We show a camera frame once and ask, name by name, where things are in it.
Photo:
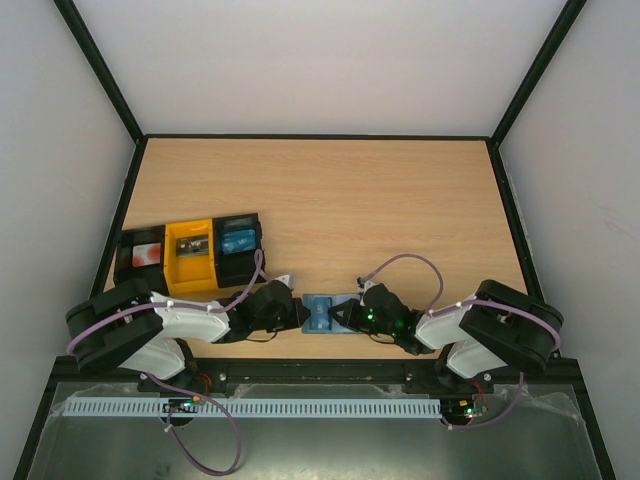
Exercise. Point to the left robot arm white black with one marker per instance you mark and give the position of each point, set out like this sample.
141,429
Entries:
136,328

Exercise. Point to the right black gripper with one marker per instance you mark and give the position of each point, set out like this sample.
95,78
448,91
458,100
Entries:
357,312

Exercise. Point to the black tray left compartment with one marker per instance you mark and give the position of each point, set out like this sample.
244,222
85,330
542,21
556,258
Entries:
124,271

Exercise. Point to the yellow tray middle compartment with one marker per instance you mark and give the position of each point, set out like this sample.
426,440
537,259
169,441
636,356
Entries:
191,276

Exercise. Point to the teal leather card holder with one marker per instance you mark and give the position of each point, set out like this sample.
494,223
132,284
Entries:
336,328

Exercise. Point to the black aluminium frame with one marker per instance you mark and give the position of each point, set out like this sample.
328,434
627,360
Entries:
561,27

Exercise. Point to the light blue slotted cable duct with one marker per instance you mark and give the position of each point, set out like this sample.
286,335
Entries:
147,407

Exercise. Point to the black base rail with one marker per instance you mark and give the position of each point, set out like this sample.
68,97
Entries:
424,376

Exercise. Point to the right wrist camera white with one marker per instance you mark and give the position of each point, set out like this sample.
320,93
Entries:
366,282

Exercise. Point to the red white card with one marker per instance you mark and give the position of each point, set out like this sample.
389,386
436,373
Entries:
148,254

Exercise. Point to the blue card in tray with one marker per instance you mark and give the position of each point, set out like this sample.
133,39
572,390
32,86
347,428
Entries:
238,241

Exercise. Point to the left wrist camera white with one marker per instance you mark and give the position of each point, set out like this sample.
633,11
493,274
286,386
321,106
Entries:
288,279

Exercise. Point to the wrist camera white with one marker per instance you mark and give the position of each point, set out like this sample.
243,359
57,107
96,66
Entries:
288,279
366,282

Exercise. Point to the black tray right compartment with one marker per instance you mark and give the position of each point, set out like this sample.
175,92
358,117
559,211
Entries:
236,269

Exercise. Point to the black VIP card in tray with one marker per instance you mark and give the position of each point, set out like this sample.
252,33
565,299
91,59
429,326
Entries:
197,245

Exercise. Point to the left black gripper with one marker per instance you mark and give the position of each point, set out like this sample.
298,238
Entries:
295,319

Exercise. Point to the blue VIP card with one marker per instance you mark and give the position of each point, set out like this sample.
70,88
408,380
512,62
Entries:
319,321

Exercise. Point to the black tray compartment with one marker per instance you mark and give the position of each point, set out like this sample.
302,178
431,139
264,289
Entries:
124,271
236,269

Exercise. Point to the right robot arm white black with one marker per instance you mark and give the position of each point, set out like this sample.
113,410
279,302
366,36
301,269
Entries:
495,327

